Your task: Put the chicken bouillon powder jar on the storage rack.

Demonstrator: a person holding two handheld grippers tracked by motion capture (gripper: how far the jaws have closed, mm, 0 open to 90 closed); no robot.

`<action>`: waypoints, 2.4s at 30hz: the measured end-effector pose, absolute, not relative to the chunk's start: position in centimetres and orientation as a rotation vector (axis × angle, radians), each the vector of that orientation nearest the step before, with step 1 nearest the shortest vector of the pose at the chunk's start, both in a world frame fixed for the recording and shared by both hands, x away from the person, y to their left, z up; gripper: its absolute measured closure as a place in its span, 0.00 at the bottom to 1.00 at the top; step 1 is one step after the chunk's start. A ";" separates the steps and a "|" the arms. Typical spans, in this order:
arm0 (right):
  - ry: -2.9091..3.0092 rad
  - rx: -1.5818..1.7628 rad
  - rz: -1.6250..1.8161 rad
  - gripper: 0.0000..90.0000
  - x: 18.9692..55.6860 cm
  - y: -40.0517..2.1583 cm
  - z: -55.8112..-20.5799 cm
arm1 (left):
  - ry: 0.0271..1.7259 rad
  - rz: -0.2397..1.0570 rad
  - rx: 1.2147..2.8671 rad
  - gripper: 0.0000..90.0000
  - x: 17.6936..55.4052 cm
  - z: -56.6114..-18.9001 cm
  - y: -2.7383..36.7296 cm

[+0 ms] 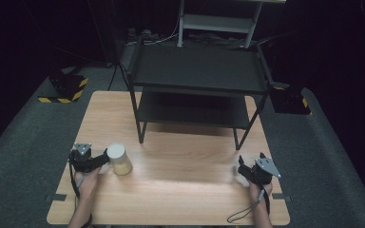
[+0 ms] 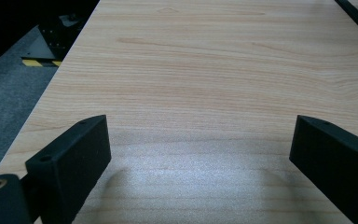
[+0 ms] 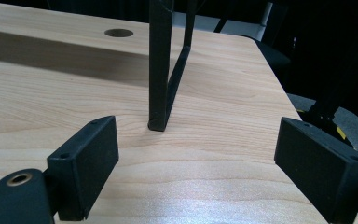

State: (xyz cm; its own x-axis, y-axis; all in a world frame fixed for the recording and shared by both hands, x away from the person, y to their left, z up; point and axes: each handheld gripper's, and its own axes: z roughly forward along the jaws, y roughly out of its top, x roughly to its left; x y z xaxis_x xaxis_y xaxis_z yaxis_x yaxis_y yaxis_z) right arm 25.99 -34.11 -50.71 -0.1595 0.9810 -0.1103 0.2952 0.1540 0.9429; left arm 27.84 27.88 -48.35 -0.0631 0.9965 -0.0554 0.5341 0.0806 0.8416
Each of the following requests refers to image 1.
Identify black tripod stand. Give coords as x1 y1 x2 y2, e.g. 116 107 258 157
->
86 0 131 92

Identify black two-tier shelf rack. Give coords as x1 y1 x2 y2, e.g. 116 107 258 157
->
126 37 291 151

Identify white metal frame stand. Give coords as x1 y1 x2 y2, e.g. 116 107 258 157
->
176 0 287 49

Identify grey tape strip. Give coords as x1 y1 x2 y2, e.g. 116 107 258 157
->
271 192 293 202
44 193 67 202

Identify person's left hand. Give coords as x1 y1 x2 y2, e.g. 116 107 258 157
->
74 166 103 201

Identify white lidded jar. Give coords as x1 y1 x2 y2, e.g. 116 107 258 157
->
106 142 133 177

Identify black wrist strap cable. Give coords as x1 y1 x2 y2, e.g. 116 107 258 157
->
68 161 93 228
226 187 272 224

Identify person's right hand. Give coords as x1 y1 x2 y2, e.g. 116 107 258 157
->
248 180 274 206

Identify black yellow striped stand base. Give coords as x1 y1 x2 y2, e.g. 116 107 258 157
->
269 83 313 116
37 71 89 105

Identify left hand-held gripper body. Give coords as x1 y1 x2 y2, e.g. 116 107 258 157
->
68 142 101 174

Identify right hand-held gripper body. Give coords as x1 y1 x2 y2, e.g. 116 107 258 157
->
238 157 282 186

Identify white cable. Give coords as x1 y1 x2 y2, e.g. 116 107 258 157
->
124 16 181 48

